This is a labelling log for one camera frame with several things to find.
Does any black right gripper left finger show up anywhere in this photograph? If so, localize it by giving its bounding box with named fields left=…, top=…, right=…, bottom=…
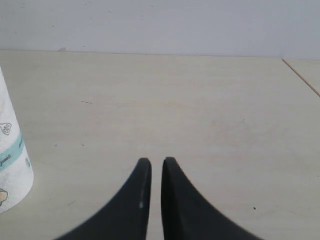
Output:
left=58, top=158, right=152, bottom=240

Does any printed paper towel roll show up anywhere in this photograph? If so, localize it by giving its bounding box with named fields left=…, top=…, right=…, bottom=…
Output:
left=0, top=73, right=34, bottom=213

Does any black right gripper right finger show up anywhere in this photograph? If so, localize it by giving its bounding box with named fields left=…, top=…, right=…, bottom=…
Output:
left=161, top=157, right=260, bottom=240

